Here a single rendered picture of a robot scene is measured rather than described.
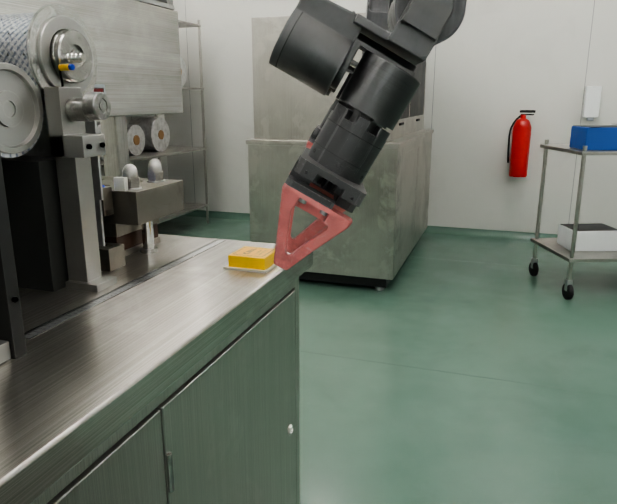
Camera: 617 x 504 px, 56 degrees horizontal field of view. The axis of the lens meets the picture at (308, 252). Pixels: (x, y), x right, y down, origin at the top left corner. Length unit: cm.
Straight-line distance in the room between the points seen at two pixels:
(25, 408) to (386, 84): 45
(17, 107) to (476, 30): 465
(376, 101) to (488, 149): 478
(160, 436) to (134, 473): 6
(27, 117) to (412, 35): 60
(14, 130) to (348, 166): 54
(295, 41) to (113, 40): 117
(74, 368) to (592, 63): 492
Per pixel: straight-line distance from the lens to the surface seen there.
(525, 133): 511
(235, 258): 103
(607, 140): 382
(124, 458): 73
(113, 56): 165
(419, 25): 51
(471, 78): 528
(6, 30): 100
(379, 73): 52
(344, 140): 52
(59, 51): 96
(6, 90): 92
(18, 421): 63
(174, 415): 81
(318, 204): 50
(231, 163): 590
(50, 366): 73
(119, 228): 113
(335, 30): 53
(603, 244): 405
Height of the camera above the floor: 119
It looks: 15 degrees down
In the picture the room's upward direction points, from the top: straight up
